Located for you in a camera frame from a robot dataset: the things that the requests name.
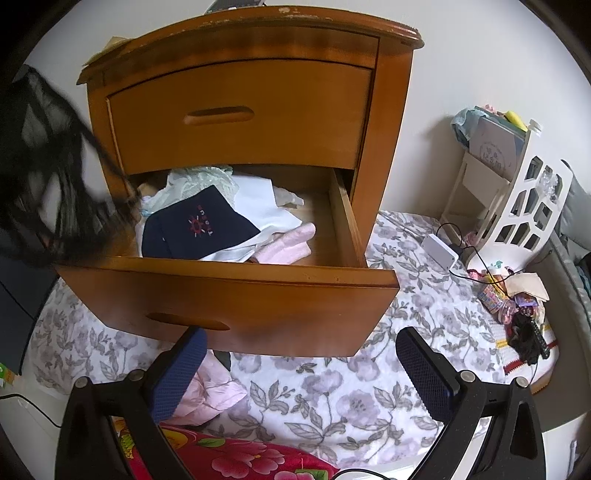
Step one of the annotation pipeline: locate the grey book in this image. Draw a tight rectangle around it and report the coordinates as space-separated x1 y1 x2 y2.
468 115 527 174

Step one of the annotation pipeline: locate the pink underwear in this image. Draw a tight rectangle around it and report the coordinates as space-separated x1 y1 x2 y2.
171 355 250 428

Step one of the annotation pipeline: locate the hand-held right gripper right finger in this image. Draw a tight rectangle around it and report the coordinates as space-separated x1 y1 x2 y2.
396 327 547 480

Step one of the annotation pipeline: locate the wooden nightstand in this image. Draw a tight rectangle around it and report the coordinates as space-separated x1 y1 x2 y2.
76 4 424 268

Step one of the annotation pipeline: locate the cream cloth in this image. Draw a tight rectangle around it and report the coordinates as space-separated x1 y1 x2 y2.
272 187 305 208

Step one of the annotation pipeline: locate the colourful tape roll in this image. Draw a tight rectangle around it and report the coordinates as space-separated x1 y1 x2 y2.
478 284 509 315

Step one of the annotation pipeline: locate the black cable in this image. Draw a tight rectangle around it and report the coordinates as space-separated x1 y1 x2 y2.
332 468 416 480
434 223 532 296
0 392 63 428

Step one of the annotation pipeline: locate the striped knitted mat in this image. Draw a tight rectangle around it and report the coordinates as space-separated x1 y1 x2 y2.
489 318 561 386

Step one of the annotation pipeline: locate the black furry toy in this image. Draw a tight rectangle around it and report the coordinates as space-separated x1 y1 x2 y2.
508 314 552 365

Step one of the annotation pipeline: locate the yellowish paper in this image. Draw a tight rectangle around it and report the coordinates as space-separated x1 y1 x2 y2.
85 37 134 65

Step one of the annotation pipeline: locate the white cloth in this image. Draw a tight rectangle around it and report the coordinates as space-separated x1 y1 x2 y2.
203 175 305 264

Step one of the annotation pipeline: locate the grey floral bedsheet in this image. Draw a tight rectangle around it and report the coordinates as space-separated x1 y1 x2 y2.
28 210 546 472

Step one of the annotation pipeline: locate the dark grey panel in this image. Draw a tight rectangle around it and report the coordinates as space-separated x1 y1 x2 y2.
0 254 58 374

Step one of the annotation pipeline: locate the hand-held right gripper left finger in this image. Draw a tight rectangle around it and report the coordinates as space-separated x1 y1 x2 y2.
55 325 208 480

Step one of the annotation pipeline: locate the black lace underwear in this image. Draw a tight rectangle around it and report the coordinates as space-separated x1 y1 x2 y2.
0 65 141 268

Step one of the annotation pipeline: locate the white power box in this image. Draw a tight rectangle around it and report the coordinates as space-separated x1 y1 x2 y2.
422 233 460 271

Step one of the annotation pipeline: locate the navy underwear with red print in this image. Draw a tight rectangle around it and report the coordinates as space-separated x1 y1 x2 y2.
141 186 259 261

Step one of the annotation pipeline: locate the white cutout rack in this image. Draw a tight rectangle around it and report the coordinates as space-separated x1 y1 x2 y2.
438 119 573 271

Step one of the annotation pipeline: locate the wooden drawer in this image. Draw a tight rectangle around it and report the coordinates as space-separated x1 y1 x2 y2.
105 59 374 175
54 164 400 357

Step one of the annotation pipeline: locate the red floral blanket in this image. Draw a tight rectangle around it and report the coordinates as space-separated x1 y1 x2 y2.
111 418 342 480

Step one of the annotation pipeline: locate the pale lace underwear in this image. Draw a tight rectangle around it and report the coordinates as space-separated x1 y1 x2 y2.
150 166 238 208

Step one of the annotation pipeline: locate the pale blue bag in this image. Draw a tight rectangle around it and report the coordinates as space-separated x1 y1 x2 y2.
451 107 485 144

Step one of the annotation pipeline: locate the beige paper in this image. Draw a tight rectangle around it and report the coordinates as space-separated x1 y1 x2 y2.
505 272 550 303

